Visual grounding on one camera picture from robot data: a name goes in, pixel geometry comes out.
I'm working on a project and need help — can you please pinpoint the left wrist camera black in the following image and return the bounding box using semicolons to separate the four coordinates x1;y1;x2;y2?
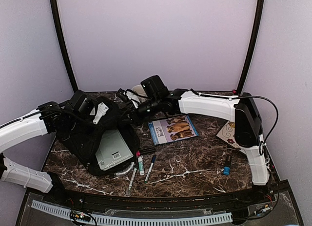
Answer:
65;90;95;117

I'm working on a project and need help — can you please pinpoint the black frame post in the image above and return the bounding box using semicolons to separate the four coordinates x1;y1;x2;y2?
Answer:
49;0;78;93
236;0;265;95

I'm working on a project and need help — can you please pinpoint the white clear pen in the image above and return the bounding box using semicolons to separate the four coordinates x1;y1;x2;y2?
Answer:
126;168;137;196

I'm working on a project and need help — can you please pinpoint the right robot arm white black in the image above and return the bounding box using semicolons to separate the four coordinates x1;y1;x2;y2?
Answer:
125;89;269;204

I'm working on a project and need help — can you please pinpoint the right black frame post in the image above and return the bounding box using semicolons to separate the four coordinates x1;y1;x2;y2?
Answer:
236;0;265;95

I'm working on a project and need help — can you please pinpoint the cream ceramic mug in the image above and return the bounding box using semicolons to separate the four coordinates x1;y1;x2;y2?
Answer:
132;85;147;103

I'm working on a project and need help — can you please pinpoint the white cable duct strip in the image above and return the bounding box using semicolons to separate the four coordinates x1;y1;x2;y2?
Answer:
31;200;233;226

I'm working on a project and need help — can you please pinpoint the grey notebook with barcode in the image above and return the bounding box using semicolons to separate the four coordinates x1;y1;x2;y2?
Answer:
96;130;134;171

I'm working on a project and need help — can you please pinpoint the dog picture book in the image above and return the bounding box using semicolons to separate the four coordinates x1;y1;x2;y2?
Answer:
148;114;198;145

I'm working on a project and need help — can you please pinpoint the pink cap black marker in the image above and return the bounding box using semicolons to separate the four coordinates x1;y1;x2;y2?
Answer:
136;148;156;157

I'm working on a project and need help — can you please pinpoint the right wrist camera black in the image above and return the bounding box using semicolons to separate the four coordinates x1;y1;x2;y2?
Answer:
141;75;169;99

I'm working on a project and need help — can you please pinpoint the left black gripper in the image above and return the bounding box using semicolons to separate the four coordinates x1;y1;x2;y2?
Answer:
67;116;105;142

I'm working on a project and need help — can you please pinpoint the blue cap white marker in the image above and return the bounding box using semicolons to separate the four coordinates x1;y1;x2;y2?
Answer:
144;155;156;184

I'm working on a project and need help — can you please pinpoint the floral square plate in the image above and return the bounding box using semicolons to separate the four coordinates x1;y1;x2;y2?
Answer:
216;121;246;154

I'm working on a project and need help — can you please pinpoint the black front rail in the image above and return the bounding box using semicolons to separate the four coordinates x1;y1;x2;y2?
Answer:
20;180;295;218

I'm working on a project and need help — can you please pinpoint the blue cap black marker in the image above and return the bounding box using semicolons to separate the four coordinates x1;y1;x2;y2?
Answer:
223;155;232;176

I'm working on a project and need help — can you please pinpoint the white glue stick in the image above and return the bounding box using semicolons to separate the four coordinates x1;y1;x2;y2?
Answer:
137;156;145;176

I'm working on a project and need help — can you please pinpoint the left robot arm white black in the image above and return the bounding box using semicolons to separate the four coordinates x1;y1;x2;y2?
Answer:
0;101;105;205

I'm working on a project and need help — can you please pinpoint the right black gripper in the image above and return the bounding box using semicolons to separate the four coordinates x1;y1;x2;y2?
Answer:
118;96;161;127

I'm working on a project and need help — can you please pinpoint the left black frame post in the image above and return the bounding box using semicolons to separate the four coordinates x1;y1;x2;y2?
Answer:
49;0;78;93

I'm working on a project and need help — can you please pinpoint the black student backpack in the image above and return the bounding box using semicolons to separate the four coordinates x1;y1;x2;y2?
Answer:
56;92;140;176

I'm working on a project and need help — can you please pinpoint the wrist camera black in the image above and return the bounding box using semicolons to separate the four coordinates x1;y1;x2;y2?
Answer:
65;90;95;117
141;75;169;99

